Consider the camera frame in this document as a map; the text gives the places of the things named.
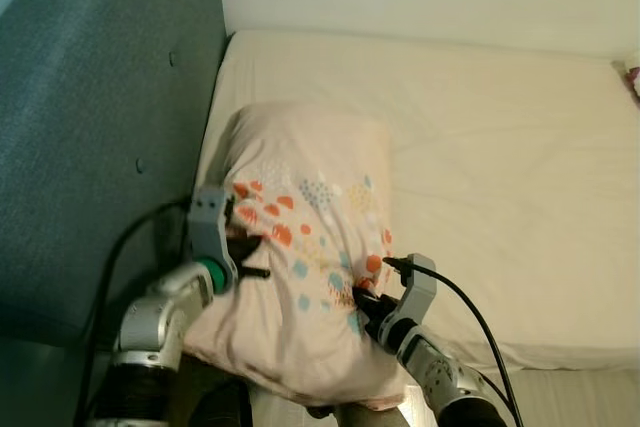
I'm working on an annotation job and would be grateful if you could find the pink pillow with coloured spots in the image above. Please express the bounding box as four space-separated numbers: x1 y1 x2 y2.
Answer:
182 101 413 411

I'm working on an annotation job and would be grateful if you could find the grey right robot leg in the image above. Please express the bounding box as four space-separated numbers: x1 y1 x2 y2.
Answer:
308 402 403 427

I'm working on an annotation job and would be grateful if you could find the grey robot leg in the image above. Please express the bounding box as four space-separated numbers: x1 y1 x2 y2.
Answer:
308 402 403 427
165 357 253 427

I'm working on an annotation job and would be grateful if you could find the grey left robot leg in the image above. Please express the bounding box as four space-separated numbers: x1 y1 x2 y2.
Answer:
165 357 253 427

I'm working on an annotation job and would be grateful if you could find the mattress with cream sheet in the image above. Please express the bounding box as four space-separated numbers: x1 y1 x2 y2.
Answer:
195 29 640 374

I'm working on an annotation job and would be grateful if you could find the folded cream cartoon print blanket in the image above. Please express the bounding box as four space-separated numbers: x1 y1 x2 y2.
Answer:
624 57 640 108

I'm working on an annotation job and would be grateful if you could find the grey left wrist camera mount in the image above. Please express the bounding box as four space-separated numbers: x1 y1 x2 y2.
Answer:
187 185 241 294

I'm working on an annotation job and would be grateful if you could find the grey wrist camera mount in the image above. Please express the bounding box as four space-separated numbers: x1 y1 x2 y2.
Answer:
187 185 241 294
378 253 439 350

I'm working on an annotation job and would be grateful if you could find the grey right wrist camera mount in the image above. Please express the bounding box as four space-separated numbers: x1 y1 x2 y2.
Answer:
378 253 439 350

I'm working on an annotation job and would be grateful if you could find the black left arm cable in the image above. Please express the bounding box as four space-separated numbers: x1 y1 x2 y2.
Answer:
74 197 196 427

